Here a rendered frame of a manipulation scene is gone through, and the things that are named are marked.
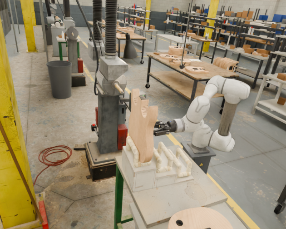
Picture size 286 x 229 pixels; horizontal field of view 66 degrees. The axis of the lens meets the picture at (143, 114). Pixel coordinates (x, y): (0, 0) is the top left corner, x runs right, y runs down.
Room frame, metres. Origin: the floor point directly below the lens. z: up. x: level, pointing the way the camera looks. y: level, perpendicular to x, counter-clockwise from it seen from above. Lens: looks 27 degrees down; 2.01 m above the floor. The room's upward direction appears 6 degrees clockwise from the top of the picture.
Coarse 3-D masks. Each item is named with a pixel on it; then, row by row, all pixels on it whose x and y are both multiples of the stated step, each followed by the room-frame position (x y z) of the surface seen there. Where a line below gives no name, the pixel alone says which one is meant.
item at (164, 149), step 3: (159, 144) 1.29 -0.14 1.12; (162, 144) 1.27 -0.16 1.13; (162, 147) 1.25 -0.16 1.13; (165, 147) 1.24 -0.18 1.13; (165, 150) 1.21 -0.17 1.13; (165, 153) 1.19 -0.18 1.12; (168, 153) 1.18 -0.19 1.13; (168, 156) 1.16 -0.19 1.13; (171, 156) 1.15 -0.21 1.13; (171, 159) 1.13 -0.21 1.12
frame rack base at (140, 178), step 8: (128, 152) 1.19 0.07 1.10; (128, 160) 1.11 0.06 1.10; (128, 168) 1.10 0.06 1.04; (136, 168) 1.04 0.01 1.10; (144, 168) 1.05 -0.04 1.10; (152, 168) 1.05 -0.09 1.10; (128, 176) 1.09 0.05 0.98; (136, 176) 1.01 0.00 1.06; (144, 176) 1.03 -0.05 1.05; (152, 176) 1.05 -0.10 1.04; (136, 184) 1.01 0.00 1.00; (144, 184) 1.03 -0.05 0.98; (152, 184) 1.05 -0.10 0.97
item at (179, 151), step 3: (177, 150) 1.35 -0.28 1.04; (180, 150) 1.34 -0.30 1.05; (180, 153) 1.31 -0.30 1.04; (183, 153) 1.31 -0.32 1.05; (183, 156) 1.27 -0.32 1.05; (186, 156) 1.27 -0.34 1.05; (183, 159) 1.26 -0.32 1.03; (186, 159) 1.24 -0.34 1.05; (186, 162) 1.22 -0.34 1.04; (189, 162) 1.21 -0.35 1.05
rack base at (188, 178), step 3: (180, 162) 1.34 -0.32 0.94; (174, 165) 1.29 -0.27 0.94; (183, 165) 1.30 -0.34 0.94; (174, 168) 1.26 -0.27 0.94; (183, 168) 1.27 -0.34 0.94; (186, 168) 1.27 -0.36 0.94; (183, 171) 1.24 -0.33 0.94; (180, 177) 1.17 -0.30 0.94; (183, 177) 1.17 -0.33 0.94; (186, 177) 1.18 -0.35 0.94; (189, 177) 1.18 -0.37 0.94; (192, 177) 1.18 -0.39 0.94; (177, 180) 1.14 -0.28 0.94; (180, 180) 1.14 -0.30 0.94; (183, 180) 1.14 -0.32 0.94; (186, 180) 1.15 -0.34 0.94; (189, 180) 1.16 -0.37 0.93; (177, 183) 1.12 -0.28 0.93
